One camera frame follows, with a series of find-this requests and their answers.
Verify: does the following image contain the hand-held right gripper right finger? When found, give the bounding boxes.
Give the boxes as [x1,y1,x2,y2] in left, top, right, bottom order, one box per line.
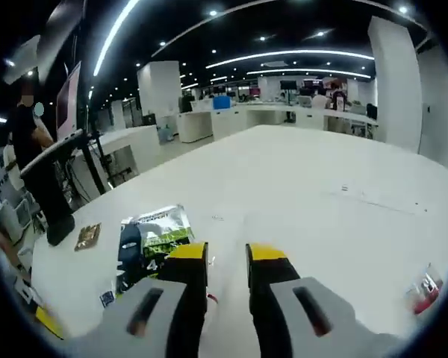
[245,242,364,358]

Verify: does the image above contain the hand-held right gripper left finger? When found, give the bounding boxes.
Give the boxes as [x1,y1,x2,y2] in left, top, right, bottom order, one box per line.
[85,241,210,358]

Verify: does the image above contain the small clear skincare sachet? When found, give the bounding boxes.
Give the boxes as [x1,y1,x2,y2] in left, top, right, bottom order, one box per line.
[98,289,117,310]

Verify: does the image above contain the green silver skincare sachet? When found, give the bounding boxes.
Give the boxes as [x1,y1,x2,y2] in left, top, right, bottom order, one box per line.
[116,204,196,296]

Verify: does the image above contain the gold skincare sachet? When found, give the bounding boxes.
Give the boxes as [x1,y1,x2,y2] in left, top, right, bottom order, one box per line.
[73,222,103,252]

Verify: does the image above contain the white skincare bottle red collar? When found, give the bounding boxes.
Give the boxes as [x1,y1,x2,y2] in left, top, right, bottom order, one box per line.
[404,263,445,317]

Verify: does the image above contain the blue storage box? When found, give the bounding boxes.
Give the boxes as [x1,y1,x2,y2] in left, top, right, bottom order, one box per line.
[213,95,236,110]

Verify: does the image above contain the clear water jug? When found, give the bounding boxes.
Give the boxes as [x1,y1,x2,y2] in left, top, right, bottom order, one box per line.
[157,125,175,143]

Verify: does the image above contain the long white office desk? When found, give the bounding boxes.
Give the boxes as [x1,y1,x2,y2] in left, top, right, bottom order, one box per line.
[177,102,379,145]

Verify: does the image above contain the large computer monitor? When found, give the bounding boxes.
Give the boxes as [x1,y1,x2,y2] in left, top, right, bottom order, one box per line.
[55,60,83,142]

